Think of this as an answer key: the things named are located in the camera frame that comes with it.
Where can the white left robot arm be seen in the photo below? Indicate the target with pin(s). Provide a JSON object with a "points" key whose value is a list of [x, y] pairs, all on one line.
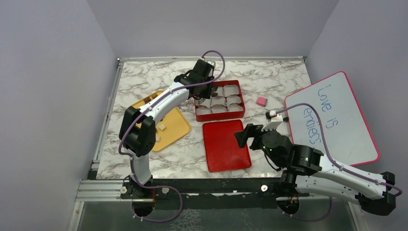
{"points": [[138, 131]]}

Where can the red chocolate box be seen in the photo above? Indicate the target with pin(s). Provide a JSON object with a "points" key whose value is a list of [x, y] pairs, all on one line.
{"points": [[226, 115]]}

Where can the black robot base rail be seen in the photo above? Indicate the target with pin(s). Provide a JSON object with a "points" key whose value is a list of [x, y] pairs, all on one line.
{"points": [[218, 193]]}

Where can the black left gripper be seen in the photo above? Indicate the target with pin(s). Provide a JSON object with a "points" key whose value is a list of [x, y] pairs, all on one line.
{"points": [[206, 94]]}

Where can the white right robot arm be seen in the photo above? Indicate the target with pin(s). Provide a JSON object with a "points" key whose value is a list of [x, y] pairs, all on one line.
{"points": [[308, 170]]}

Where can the pink framed whiteboard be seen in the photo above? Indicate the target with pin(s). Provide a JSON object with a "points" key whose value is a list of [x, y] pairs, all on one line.
{"points": [[329, 109]]}

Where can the yellow plastic tray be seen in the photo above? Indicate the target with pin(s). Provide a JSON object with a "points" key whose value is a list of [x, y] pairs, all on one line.
{"points": [[177, 127]]}

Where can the red box lid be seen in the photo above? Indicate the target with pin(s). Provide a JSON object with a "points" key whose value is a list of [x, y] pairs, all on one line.
{"points": [[221, 148]]}

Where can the pink whiteboard eraser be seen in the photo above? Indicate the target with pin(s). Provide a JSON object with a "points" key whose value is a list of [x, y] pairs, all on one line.
{"points": [[261, 101]]}

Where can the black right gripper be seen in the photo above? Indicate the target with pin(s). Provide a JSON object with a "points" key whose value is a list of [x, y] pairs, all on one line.
{"points": [[250, 130]]}

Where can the white paper cup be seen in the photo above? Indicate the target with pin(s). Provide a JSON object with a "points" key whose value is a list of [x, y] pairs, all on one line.
{"points": [[203, 111], [219, 92], [203, 103], [231, 90], [233, 99], [219, 109], [218, 101], [234, 108]]}

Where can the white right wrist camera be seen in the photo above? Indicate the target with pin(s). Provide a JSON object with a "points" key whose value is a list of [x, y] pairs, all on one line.
{"points": [[274, 120]]}

